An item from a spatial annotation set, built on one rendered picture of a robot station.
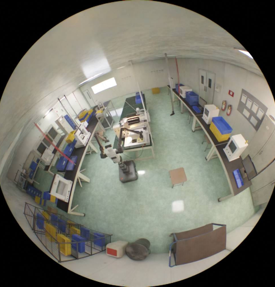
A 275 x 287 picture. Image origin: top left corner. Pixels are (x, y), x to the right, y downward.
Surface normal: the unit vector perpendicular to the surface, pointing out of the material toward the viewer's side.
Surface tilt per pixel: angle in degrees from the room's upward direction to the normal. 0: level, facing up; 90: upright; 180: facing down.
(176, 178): 1
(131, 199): 0
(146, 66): 90
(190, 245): 0
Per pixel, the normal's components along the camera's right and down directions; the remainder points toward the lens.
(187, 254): -0.26, -0.64
